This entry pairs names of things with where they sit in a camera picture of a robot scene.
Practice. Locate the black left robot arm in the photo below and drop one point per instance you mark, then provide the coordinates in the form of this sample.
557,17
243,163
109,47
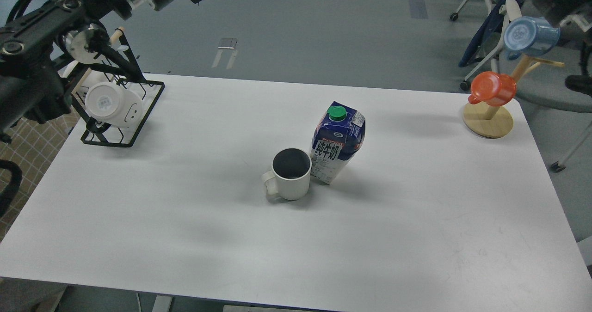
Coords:
41,37

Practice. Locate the white cup on rack front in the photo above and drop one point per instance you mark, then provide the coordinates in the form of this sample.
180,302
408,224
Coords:
113,104

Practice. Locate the beige checked cloth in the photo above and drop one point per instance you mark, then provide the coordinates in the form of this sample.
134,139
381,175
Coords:
34,147

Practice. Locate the orange plastic cup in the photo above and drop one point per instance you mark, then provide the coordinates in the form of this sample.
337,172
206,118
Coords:
494,89

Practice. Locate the blue white milk carton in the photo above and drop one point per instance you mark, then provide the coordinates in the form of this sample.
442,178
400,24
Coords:
339,135

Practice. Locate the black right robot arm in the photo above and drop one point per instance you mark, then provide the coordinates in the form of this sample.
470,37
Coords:
565,13

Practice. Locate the blue white folding frame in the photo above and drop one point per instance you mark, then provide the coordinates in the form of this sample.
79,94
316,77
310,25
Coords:
487,43

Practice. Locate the blue plastic cup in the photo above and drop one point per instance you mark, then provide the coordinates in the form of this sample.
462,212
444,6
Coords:
530,36

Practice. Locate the white ribbed mug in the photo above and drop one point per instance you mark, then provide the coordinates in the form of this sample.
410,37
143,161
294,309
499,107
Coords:
289,175

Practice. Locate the black wire cup rack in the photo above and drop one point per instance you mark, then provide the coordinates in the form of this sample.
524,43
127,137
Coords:
120,61

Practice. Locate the wooden mug tree stand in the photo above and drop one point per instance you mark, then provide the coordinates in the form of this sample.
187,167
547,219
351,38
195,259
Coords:
494,122

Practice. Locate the grey office chair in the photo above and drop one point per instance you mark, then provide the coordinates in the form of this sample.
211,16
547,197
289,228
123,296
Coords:
557,98

